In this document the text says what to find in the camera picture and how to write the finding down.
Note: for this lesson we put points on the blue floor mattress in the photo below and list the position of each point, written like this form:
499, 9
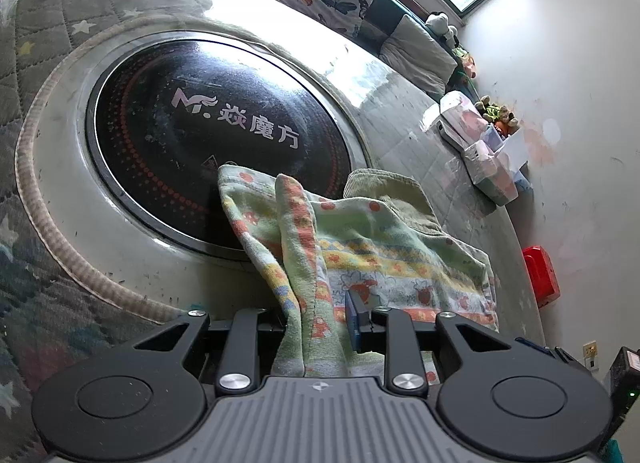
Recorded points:
381, 20

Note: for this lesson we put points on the green patterned children's garment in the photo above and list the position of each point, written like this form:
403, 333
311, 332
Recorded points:
381, 240

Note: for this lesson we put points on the white pink packaged bag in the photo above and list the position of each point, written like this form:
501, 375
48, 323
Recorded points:
462, 116

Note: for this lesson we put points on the grey quilted star mat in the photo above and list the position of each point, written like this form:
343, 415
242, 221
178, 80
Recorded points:
79, 274

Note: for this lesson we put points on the black round induction cooktop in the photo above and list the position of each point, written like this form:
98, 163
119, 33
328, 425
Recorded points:
173, 107

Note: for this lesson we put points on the white plush toy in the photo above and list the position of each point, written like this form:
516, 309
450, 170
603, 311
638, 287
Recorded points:
438, 24

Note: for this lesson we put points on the red plastic stool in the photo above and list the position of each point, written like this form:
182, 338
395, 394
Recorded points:
542, 275

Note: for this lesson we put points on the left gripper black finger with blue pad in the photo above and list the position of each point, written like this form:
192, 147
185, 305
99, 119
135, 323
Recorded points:
357, 321

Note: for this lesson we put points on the orange green plush toys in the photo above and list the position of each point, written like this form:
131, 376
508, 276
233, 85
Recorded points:
499, 116

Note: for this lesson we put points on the grey pillow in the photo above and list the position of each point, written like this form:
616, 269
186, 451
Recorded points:
418, 57

